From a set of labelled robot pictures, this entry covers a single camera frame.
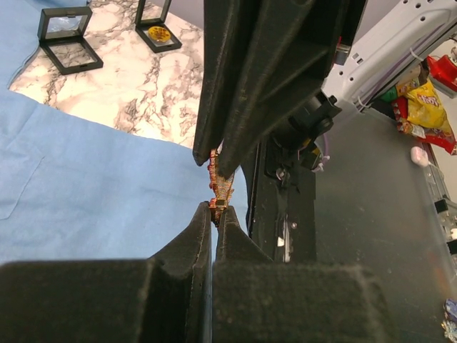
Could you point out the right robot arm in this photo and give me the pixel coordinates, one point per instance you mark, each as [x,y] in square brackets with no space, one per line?
[361,71]

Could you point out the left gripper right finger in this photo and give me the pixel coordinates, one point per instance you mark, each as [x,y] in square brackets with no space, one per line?
[258,300]

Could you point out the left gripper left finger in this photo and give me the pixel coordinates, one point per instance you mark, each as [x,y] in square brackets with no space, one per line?
[164,298]

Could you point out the light blue button shirt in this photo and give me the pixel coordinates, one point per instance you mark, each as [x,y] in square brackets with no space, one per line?
[75,189]

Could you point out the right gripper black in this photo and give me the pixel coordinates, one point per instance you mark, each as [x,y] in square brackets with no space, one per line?
[289,55]

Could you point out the yellow red snack bag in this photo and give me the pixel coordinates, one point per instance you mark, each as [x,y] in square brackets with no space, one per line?
[421,114]

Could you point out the black brooch box yellow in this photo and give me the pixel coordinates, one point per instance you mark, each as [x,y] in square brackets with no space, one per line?
[150,25]

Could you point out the black brooch box red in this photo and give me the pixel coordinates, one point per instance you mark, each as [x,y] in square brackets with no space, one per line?
[63,27]

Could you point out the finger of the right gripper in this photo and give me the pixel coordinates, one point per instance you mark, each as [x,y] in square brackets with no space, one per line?
[228,28]

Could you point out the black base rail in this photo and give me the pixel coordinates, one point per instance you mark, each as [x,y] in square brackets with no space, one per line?
[281,211]

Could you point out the red orange leaf brooch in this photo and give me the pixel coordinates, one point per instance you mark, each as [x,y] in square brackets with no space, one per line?
[221,187]

